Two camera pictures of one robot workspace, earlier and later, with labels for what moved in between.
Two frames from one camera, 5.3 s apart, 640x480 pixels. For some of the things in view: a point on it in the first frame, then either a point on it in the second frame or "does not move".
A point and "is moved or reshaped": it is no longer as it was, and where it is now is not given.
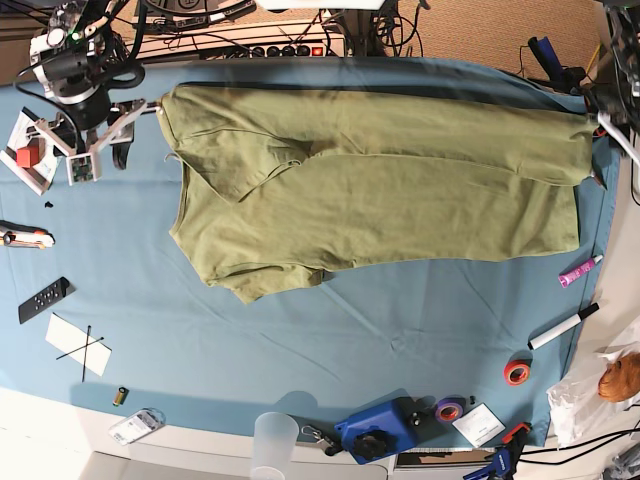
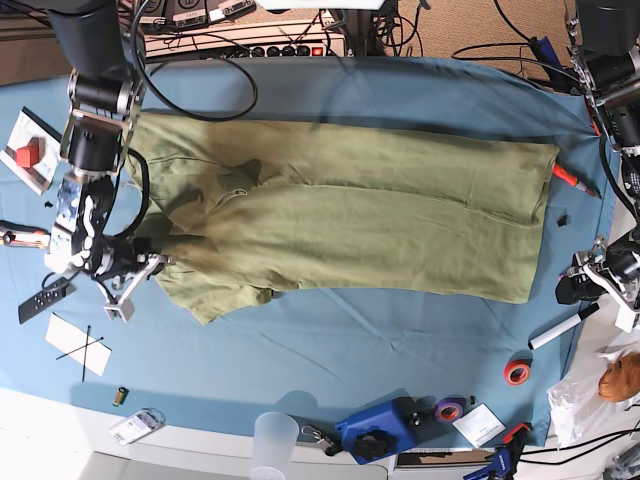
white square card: [480, 424] does not move
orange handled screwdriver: [598, 178] → [569, 177]
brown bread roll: [620, 381] does not move
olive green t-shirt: [278, 184] is moved or reshaped
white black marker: [561, 327] does not move
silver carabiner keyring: [308, 430] does not move
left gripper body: [83, 162] → [121, 265]
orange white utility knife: [15, 234] does not move
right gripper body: [619, 135] → [614, 266]
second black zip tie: [85, 353] does not move
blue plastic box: [381, 430] does not move
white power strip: [268, 42] does not move
